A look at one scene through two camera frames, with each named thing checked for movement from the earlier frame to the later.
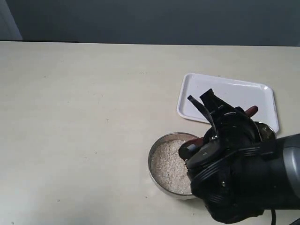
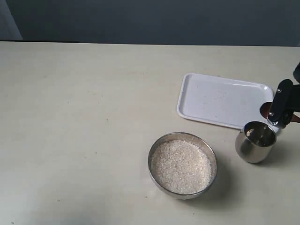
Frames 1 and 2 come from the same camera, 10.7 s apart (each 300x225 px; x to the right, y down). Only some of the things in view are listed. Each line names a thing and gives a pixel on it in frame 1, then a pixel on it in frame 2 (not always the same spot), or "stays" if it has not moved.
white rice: (169, 168) stays
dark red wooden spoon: (249, 112) to (265, 108)
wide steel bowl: (167, 168) stays
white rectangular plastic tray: (236, 93) stays
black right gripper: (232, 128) to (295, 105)
